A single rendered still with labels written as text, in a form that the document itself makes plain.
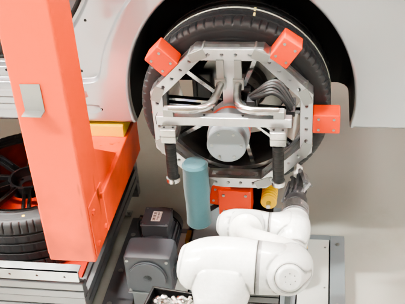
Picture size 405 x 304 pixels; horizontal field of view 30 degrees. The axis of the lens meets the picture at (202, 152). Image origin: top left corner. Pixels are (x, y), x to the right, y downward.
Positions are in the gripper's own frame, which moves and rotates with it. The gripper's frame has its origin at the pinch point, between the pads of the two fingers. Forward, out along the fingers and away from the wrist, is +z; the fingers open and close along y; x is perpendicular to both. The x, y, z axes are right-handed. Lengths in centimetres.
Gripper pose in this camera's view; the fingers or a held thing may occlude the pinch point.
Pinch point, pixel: (298, 171)
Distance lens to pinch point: 263.0
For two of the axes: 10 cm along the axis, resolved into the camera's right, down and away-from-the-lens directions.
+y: 6.6, -5.7, -5.0
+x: -7.4, -6.1, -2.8
